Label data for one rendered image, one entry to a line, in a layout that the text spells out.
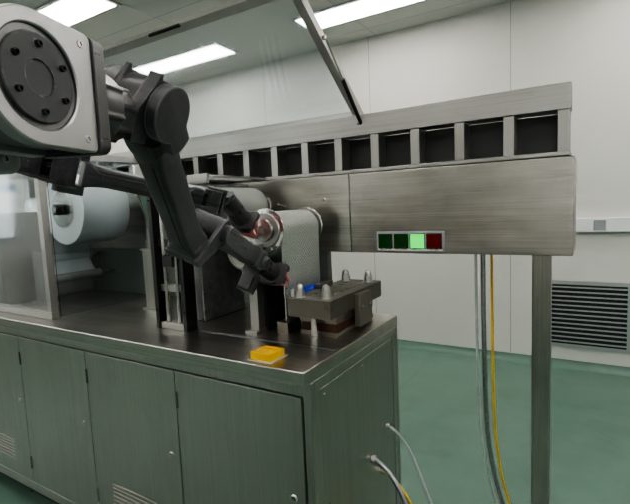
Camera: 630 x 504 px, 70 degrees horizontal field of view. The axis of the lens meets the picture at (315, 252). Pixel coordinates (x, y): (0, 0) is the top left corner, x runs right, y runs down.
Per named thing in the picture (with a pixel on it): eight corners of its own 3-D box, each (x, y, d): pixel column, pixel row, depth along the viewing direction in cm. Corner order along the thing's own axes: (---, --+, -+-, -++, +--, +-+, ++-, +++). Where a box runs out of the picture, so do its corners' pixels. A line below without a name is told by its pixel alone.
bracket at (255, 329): (244, 334, 154) (239, 245, 151) (256, 329, 160) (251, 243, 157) (256, 336, 152) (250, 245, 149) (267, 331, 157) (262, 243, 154)
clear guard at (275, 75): (83, 63, 189) (83, 62, 189) (165, 144, 226) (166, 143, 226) (291, -9, 134) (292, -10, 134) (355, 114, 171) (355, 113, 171)
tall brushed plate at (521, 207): (26, 247, 295) (21, 201, 292) (67, 243, 318) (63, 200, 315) (573, 257, 134) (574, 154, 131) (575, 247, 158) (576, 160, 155)
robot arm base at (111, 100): (35, 158, 50) (23, 46, 49) (87, 164, 58) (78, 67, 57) (102, 153, 48) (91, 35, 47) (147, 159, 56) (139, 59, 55)
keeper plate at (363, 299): (354, 326, 154) (353, 294, 153) (367, 319, 163) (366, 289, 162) (361, 327, 153) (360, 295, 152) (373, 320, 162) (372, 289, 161)
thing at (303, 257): (284, 298, 154) (281, 244, 152) (319, 286, 173) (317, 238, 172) (285, 299, 153) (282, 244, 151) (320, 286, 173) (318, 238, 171)
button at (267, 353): (250, 359, 128) (249, 351, 128) (265, 352, 134) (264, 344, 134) (270, 363, 124) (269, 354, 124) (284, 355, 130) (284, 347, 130)
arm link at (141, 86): (121, 139, 55) (85, 125, 56) (167, 149, 65) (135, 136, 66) (142, 64, 53) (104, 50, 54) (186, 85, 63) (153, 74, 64)
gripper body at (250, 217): (254, 231, 142) (243, 217, 136) (228, 230, 147) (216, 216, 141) (261, 215, 145) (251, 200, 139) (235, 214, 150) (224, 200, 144)
